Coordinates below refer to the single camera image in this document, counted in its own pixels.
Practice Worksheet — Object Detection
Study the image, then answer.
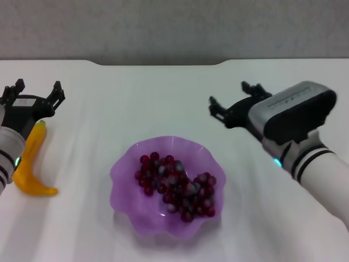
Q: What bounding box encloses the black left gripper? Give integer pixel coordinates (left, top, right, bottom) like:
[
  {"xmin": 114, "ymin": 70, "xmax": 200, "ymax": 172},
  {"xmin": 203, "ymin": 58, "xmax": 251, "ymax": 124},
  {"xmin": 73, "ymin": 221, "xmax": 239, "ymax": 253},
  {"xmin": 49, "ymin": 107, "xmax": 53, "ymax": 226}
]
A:
[{"xmin": 1, "ymin": 79, "xmax": 67, "ymax": 140}]

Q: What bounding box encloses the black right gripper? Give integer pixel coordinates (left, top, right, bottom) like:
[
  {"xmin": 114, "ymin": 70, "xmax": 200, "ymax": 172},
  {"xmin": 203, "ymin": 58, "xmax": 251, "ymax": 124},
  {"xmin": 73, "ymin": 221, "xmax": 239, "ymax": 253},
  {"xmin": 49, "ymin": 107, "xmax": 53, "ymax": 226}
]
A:
[{"xmin": 208, "ymin": 81, "xmax": 274, "ymax": 132}]

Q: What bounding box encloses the yellow banana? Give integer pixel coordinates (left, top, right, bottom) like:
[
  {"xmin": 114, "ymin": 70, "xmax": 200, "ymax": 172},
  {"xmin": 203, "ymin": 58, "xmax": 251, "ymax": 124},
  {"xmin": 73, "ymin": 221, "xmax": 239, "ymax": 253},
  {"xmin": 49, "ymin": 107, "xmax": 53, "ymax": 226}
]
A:
[{"xmin": 12, "ymin": 120, "xmax": 59, "ymax": 197}]

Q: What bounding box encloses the dark red grape bunch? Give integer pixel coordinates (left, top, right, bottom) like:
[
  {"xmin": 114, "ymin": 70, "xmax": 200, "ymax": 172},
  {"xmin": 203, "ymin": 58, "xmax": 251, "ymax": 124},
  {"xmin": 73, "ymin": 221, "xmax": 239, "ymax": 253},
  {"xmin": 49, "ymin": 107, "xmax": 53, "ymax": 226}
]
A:
[{"xmin": 134, "ymin": 151, "xmax": 218, "ymax": 223}]

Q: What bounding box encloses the purple scalloped plastic bowl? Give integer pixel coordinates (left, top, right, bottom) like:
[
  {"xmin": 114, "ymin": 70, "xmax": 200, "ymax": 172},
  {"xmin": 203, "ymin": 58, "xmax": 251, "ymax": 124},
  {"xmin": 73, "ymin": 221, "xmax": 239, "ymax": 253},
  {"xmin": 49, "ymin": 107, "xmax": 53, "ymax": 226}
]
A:
[{"xmin": 110, "ymin": 135, "xmax": 227, "ymax": 241}]

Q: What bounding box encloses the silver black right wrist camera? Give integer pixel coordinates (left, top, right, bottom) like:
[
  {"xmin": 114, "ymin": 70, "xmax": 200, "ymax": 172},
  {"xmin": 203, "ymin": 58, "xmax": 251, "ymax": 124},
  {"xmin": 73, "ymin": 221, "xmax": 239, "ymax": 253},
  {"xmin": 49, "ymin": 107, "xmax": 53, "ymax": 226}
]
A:
[{"xmin": 249, "ymin": 80, "xmax": 338, "ymax": 146}]

